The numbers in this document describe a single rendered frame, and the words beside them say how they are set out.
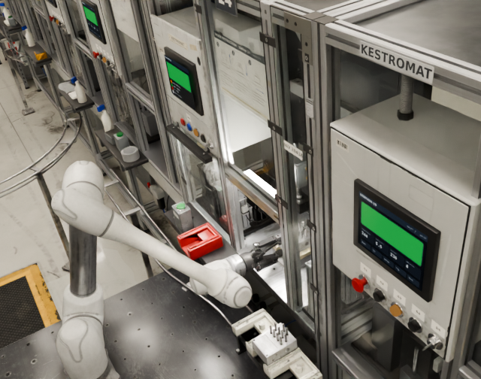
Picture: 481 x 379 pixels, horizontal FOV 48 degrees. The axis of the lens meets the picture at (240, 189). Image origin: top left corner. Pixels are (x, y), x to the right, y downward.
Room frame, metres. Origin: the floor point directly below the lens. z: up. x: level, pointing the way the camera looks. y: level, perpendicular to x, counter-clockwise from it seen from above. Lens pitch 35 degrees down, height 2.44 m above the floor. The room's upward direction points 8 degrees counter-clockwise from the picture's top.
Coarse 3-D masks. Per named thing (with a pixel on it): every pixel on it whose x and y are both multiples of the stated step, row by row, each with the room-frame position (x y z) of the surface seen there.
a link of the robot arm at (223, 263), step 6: (210, 264) 1.50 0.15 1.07; (216, 264) 1.49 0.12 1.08; (222, 264) 1.49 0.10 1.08; (228, 264) 1.50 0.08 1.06; (192, 282) 1.44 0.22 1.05; (198, 282) 1.43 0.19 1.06; (192, 288) 1.44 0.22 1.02; (198, 288) 1.41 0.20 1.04; (204, 288) 1.41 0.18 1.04; (198, 294) 1.42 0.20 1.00; (204, 294) 1.42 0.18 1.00
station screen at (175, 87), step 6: (168, 60) 1.96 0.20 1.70; (174, 66) 1.92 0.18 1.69; (180, 66) 1.87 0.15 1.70; (186, 72) 1.83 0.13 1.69; (174, 84) 1.95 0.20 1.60; (174, 90) 1.96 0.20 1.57; (180, 90) 1.91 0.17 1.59; (186, 90) 1.85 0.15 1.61; (180, 96) 1.92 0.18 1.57; (186, 96) 1.86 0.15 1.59; (192, 96) 1.81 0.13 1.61; (186, 102) 1.87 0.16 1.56; (192, 102) 1.82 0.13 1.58; (192, 108) 1.83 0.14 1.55
